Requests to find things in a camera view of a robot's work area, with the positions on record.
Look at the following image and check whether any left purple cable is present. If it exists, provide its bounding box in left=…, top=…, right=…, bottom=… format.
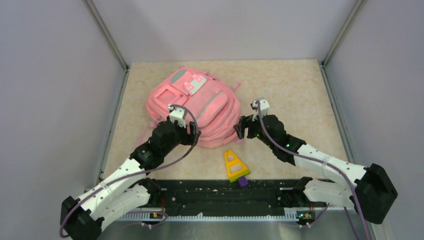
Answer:
left=58, top=104, right=200, bottom=239

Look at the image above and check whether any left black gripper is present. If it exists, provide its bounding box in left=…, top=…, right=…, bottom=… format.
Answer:
left=162, top=119, right=201, bottom=156

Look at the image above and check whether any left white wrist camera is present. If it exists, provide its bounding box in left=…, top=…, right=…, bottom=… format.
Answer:
left=168, top=104, right=187, bottom=128

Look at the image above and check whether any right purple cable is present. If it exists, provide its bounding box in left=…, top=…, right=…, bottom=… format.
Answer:
left=253, top=100, right=371, bottom=240

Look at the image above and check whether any yellow green purple block toy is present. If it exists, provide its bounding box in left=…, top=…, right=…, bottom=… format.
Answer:
left=223, top=150, right=251, bottom=189

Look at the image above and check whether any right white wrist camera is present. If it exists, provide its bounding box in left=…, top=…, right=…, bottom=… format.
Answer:
left=251, top=97, right=270, bottom=122

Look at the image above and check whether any pink student backpack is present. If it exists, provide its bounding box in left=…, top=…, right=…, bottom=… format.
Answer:
left=146, top=66, right=242, bottom=149

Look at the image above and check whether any purple cable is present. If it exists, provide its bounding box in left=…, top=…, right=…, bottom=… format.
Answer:
left=58, top=104, right=200, bottom=239
left=253, top=100, right=371, bottom=240

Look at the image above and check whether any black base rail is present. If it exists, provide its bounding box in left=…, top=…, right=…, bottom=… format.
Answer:
left=115, top=178, right=362, bottom=220

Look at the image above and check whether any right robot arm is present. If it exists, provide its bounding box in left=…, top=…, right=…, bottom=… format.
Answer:
left=233, top=115, right=398, bottom=225

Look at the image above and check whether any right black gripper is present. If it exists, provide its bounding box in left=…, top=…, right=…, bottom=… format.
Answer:
left=234, top=109, right=276, bottom=150

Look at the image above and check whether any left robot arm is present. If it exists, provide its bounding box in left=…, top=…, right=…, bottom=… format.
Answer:
left=59, top=119, right=201, bottom=240

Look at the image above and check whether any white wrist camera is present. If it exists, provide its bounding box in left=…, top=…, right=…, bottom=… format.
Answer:
left=251, top=97, right=270, bottom=122
left=168, top=104, right=187, bottom=128

